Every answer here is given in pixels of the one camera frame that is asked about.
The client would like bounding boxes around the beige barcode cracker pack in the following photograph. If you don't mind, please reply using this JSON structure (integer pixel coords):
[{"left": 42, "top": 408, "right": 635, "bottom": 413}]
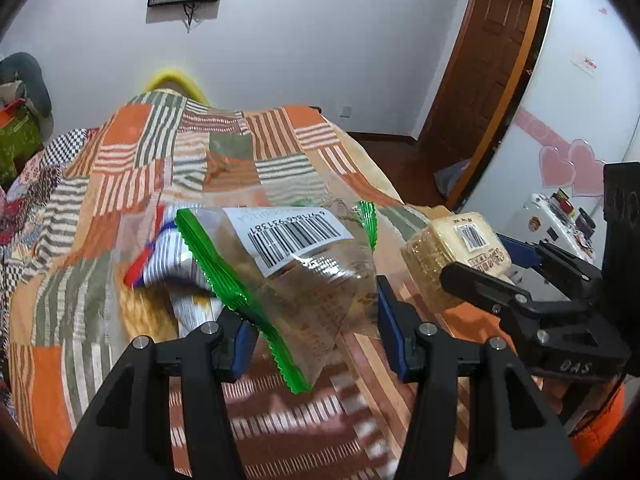
[{"left": 400, "top": 212, "right": 512, "bottom": 314}]

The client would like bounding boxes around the green-edged clear cookie bag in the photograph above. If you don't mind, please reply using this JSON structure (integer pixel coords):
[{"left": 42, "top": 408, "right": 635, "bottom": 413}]
[{"left": 176, "top": 198, "right": 378, "bottom": 393}]

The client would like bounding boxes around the blue white snack bag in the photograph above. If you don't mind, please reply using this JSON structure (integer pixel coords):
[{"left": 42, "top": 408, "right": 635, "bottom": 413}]
[{"left": 122, "top": 203, "right": 222, "bottom": 337}]

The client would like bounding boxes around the small puffed biscuit bag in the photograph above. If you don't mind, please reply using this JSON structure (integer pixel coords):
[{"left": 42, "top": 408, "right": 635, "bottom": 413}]
[{"left": 118, "top": 285, "right": 178, "bottom": 342}]

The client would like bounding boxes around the clear plastic storage bin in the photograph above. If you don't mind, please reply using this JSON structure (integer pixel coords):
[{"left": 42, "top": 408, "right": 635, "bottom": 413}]
[{"left": 122, "top": 181, "right": 378, "bottom": 376}]

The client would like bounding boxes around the brown wooden door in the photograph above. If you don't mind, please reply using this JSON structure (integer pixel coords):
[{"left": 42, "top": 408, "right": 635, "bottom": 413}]
[{"left": 415, "top": 0, "right": 542, "bottom": 207}]

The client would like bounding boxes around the checkered patterned quilt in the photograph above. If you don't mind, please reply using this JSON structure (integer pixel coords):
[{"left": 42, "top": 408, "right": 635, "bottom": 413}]
[{"left": 1, "top": 128, "right": 98, "bottom": 313}]

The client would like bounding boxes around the patchwork striped bed blanket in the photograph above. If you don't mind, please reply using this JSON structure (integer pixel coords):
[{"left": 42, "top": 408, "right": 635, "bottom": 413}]
[{"left": 6, "top": 89, "right": 501, "bottom": 480}]

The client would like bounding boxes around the orange flat box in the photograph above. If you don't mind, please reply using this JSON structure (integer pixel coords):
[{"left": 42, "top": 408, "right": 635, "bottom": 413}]
[{"left": 0, "top": 99, "right": 26, "bottom": 128}]

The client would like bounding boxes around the grey green pillow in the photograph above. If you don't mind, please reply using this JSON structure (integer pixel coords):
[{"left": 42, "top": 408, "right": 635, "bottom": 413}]
[{"left": 1, "top": 52, "right": 52, "bottom": 117}]

